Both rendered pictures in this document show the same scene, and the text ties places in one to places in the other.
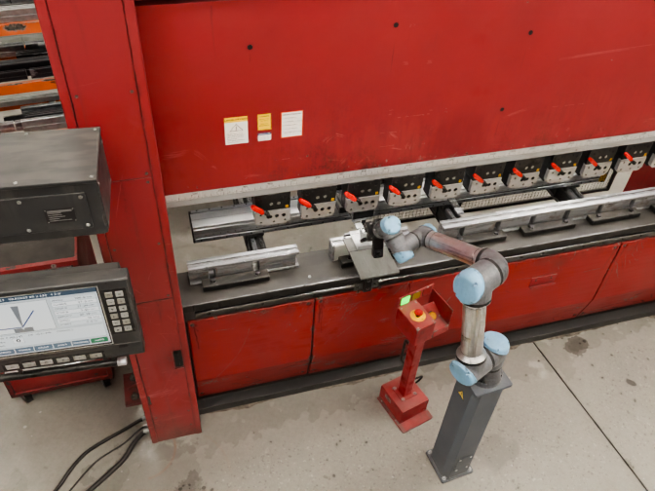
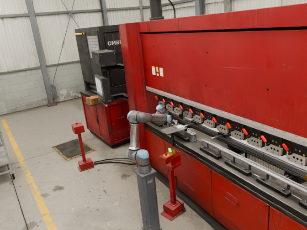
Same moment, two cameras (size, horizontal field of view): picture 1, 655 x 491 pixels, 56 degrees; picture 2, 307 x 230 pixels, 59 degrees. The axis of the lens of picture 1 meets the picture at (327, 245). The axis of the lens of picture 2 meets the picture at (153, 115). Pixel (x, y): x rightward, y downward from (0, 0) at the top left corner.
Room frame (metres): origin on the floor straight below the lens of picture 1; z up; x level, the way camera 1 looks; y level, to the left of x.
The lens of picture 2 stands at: (1.40, -3.29, 2.27)
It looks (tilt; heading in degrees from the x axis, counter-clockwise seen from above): 19 degrees down; 83
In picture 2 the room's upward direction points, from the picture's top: 6 degrees counter-clockwise
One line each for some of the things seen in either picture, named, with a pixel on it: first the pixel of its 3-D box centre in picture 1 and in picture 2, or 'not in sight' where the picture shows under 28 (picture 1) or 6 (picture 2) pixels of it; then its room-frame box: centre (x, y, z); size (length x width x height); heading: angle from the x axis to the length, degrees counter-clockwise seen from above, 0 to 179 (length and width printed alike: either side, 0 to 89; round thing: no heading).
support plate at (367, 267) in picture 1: (370, 255); (172, 129); (2.02, -0.20, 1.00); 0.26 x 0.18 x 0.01; 19
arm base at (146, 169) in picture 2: (485, 366); (144, 166); (1.59, -0.70, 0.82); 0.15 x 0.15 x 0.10
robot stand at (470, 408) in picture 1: (464, 422); (148, 201); (1.59, -0.70, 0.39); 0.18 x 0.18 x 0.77; 24
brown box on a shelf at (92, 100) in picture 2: not in sight; (92, 99); (0.96, 1.65, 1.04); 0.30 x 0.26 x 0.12; 114
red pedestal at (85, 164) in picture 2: not in sight; (81, 145); (0.69, 1.08, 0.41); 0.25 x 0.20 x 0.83; 19
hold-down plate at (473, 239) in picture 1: (477, 239); (210, 152); (2.31, -0.74, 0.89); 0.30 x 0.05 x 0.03; 109
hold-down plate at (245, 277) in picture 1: (235, 280); (156, 122); (1.91, 0.40, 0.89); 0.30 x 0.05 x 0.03; 109
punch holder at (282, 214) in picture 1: (270, 204); (163, 100); (2.02, 0.25, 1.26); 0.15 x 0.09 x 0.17; 109
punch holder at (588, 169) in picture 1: (595, 158); (256, 135); (2.55, -1.26, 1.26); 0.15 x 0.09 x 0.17; 109
